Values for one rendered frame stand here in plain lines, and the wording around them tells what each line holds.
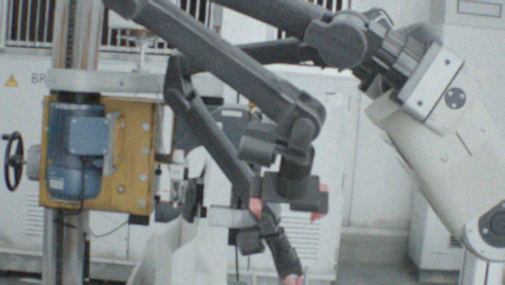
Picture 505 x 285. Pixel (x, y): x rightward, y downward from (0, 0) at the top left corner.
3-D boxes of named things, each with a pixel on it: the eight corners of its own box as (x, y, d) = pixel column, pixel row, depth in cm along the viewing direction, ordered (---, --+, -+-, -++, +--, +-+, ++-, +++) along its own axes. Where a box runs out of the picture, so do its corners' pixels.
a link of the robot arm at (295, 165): (311, 164, 137) (320, 139, 141) (271, 152, 138) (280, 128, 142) (306, 188, 143) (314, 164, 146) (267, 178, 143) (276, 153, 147)
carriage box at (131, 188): (150, 216, 226) (157, 103, 223) (33, 206, 226) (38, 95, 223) (159, 202, 251) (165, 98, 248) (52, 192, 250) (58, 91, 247)
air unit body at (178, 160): (185, 209, 221) (188, 151, 220) (167, 207, 221) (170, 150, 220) (186, 206, 226) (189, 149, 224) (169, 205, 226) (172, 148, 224)
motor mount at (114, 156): (113, 178, 206) (116, 114, 205) (87, 176, 206) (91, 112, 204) (128, 164, 234) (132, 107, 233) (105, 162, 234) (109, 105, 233)
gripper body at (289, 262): (280, 282, 212) (271, 262, 209) (273, 260, 221) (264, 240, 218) (304, 273, 212) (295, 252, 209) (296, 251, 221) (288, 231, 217)
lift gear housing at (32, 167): (41, 184, 230) (42, 146, 229) (22, 182, 230) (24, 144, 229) (50, 179, 241) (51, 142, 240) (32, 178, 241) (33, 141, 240)
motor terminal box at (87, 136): (108, 165, 202) (110, 118, 201) (68, 164, 198) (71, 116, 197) (99, 160, 210) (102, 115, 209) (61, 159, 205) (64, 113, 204)
